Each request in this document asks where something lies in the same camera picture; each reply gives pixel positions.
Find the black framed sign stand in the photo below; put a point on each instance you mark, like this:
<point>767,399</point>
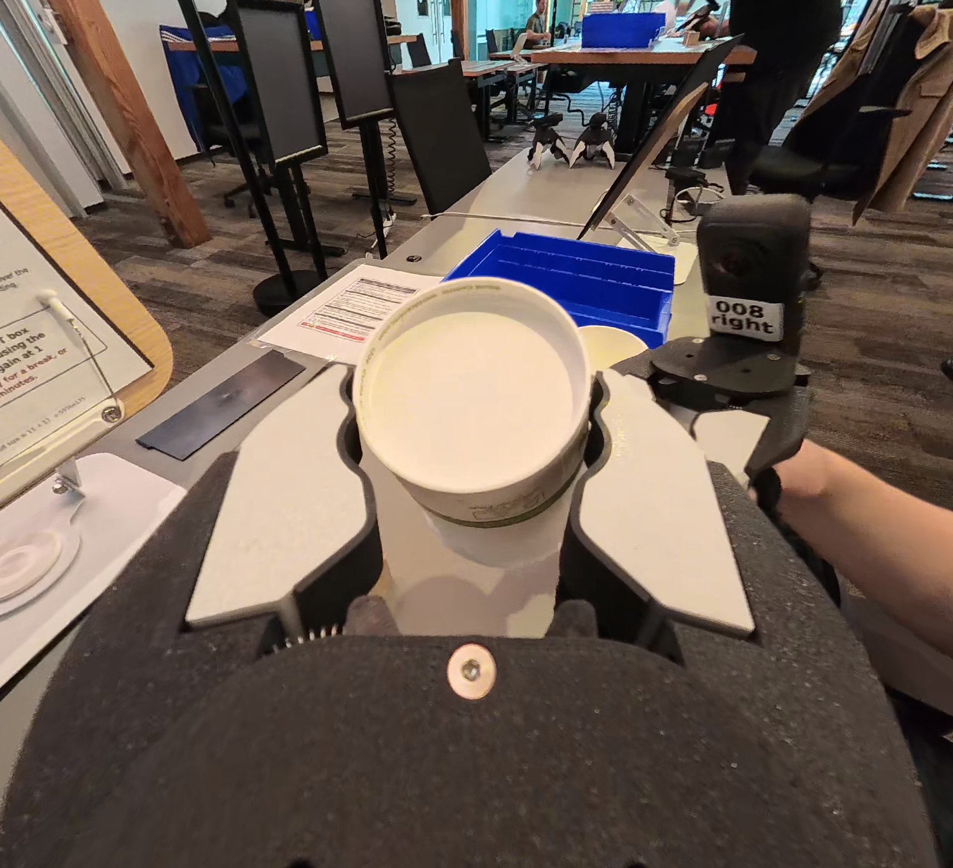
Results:
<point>275,78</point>
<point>350,49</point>

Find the white paper cup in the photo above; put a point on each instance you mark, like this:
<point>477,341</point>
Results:
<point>469,399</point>
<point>610,346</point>

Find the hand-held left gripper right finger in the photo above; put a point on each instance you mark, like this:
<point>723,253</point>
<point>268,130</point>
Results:
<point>655,510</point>

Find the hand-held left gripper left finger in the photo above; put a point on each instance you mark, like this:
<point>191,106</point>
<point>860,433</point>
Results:
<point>283,495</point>

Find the small black tabletop gripper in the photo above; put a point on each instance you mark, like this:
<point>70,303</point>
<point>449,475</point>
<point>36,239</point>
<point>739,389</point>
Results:
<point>547,138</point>
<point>593,138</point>

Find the printed paper sheet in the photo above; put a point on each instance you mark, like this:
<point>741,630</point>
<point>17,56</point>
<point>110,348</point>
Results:
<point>335,309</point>

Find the tan coat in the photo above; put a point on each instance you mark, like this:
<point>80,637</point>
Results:
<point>923,108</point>

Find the wooden support beam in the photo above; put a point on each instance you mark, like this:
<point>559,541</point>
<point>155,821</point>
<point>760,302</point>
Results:
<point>97,63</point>

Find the black high-back chair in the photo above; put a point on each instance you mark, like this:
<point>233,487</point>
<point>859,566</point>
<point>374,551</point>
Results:
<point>439,138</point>

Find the black office chair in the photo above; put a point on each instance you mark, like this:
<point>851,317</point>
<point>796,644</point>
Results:
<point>856,130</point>

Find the black pole stand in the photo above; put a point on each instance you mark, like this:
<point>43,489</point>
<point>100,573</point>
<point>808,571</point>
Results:
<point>287,291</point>

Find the black charger box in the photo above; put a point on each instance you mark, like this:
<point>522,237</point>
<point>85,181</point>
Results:
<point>681,177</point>

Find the blue striped jacket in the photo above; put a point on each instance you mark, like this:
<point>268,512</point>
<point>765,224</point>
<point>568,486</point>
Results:
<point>186,86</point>

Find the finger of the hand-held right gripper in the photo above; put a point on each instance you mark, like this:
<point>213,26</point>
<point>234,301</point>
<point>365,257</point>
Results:
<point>733,436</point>

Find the blue plastic bin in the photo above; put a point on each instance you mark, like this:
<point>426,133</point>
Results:
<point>566,272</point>
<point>622,30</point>

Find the black flat plate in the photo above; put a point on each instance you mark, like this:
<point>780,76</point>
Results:
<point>223,402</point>

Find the black backed display board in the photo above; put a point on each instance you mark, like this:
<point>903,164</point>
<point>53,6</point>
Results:
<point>655,138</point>

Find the wooden instruction board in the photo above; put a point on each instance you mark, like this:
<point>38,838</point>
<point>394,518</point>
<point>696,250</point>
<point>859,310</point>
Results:
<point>45,332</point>

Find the wooden top desk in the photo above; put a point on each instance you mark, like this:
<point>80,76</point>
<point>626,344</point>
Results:
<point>633,56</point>

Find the person's right forearm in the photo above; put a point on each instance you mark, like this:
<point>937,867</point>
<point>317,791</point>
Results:
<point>878,533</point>

